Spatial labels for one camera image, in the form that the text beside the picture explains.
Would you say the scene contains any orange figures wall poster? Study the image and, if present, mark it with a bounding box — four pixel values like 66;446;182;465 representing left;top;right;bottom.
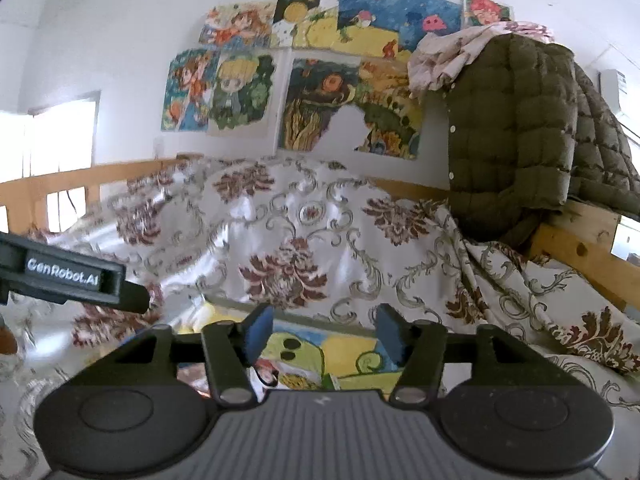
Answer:
199;2;275;50

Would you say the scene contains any red-haired face wall poster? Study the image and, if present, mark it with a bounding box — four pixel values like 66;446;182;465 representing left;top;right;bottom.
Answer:
462;0;516;28

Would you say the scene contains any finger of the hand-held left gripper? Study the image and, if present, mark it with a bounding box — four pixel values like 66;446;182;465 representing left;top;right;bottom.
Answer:
102;280;151;313

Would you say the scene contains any swirly sunflower wall painting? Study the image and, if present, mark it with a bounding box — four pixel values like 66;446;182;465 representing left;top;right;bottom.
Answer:
277;57;423;161

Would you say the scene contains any grey tray with cartoon painting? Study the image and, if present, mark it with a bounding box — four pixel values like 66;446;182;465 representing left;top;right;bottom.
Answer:
175;300;416;392

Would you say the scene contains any olive puffer jacket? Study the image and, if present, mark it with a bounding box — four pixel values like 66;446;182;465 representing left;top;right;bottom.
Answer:
447;32;640;246

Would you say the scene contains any white air conditioner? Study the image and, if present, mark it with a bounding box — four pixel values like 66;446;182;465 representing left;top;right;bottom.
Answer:
599;69;640;131

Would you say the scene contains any yellow and black wall painting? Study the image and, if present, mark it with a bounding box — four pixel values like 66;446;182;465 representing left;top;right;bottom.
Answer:
272;0;341;51

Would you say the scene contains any pink floral cloth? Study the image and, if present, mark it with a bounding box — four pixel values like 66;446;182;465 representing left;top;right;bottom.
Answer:
407;20;556;98

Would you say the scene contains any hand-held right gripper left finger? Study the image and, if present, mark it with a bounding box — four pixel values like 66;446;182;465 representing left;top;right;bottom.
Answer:
65;304;275;407

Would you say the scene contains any blue sea wall painting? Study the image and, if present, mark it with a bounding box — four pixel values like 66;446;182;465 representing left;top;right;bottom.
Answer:
330;0;463;58

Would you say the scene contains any wooden bed frame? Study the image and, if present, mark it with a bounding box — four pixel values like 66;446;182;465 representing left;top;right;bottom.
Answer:
0;157;640;311

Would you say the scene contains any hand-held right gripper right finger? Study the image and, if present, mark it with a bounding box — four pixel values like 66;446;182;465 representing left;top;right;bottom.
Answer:
376;304;581;408

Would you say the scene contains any floral satin blanket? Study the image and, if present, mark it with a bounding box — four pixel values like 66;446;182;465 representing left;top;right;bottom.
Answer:
0;155;640;480

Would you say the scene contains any blond figure wall poster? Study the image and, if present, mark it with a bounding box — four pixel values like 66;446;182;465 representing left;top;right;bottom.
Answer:
207;51;278;137

